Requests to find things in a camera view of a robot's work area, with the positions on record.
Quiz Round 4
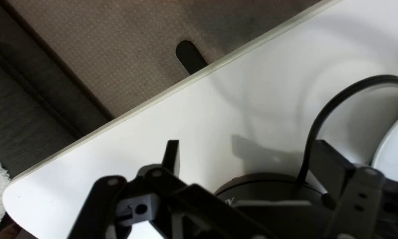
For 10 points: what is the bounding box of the black table foot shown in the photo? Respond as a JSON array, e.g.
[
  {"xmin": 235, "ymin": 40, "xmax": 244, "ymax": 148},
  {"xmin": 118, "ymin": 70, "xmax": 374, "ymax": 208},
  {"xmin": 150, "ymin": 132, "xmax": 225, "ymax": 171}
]
[{"xmin": 175, "ymin": 40, "xmax": 209, "ymax": 76}]

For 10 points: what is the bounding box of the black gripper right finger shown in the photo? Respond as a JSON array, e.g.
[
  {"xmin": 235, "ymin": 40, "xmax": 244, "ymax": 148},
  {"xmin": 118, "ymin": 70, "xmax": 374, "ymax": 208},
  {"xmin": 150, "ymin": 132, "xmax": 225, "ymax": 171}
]
[{"xmin": 310, "ymin": 140, "xmax": 398, "ymax": 239}]

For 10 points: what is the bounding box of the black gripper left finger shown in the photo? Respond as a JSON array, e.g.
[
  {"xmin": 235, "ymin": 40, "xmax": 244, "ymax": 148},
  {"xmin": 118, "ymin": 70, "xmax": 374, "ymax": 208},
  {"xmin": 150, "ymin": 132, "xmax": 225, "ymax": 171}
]
[{"xmin": 66, "ymin": 140, "xmax": 272, "ymax": 239}]

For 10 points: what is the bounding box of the black kettle power cable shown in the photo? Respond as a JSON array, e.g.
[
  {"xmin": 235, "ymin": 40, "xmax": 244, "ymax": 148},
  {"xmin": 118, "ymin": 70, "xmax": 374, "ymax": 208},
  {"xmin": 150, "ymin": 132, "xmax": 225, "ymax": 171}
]
[{"xmin": 294, "ymin": 74, "xmax": 398, "ymax": 189}]

